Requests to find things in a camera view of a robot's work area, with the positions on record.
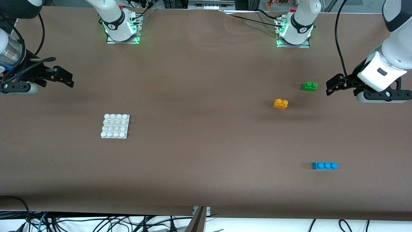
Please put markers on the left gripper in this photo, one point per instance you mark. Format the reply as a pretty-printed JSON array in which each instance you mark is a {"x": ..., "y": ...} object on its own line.
[{"x": 350, "y": 79}]

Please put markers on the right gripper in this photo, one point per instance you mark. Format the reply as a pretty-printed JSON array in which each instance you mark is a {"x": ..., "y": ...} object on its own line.
[{"x": 34, "y": 70}]

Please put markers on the yellow toy block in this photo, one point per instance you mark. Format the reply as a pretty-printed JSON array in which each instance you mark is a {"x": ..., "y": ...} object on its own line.
[{"x": 280, "y": 104}]

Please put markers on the white studded base plate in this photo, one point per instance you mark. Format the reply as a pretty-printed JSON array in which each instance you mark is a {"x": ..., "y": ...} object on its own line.
[{"x": 115, "y": 126}]

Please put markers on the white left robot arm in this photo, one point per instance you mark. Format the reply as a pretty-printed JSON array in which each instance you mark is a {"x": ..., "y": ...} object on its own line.
[{"x": 302, "y": 19}]

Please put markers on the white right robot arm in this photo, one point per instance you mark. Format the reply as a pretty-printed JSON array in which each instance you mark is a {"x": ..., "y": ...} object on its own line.
[{"x": 112, "y": 13}]

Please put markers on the green toy block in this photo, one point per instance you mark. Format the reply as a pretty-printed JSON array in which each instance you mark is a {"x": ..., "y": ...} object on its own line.
[{"x": 309, "y": 87}]

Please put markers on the blue toy block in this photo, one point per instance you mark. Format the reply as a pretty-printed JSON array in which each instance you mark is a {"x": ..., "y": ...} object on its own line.
[{"x": 324, "y": 166}]

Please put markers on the orange dried leaves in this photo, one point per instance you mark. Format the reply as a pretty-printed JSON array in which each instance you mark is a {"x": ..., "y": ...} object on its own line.
[{"x": 273, "y": 4}]

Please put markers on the white power strip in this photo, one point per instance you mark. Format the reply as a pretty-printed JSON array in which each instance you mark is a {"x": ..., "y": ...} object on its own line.
[{"x": 209, "y": 5}]

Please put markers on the brown table cover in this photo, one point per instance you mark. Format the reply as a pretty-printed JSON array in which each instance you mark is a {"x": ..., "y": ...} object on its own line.
[{"x": 193, "y": 161}]

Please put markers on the metal table bracket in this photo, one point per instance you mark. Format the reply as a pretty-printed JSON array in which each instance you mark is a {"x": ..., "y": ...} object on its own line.
[{"x": 199, "y": 222}]

